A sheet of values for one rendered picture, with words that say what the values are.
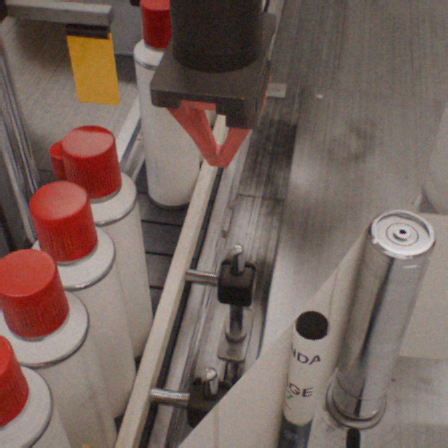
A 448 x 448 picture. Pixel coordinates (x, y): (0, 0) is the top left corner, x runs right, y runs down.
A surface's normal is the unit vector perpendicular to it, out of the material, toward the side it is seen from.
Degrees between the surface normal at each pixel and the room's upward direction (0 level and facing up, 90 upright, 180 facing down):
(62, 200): 3
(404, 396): 0
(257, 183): 0
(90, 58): 90
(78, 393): 90
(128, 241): 90
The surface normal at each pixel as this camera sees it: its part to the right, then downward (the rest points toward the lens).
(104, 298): 0.72, 0.50
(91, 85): -0.18, 0.71
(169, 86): -0.01, -0.69
